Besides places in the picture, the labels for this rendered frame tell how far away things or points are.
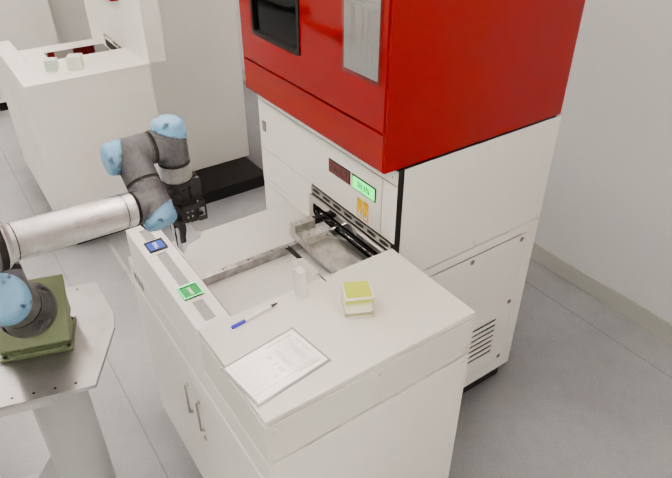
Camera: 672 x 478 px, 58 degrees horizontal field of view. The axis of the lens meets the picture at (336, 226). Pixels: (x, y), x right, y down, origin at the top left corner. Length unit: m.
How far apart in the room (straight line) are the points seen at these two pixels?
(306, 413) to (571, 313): 2.07
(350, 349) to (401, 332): 0.14
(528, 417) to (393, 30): 1.75
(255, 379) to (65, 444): 0.83
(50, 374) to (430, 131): 1.20
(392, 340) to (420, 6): 0.81
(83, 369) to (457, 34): 1.31
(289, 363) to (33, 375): 0.70
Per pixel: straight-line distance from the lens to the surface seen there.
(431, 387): 1.69
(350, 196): 1.92
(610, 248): 3.23
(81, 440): 2.09
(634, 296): 3.26
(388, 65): 1.53
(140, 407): 2.74
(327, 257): 1.91
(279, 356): 1.47
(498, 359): 2.71
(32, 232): 1.27
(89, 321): 1.91
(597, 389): 2.91
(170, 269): 1.80
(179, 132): 1.42
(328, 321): 1.55
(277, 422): 1.37
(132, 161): 1.39
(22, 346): 1.83
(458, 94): 1.73
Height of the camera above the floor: 2.01
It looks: 33 degrees down
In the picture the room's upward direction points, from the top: straight up
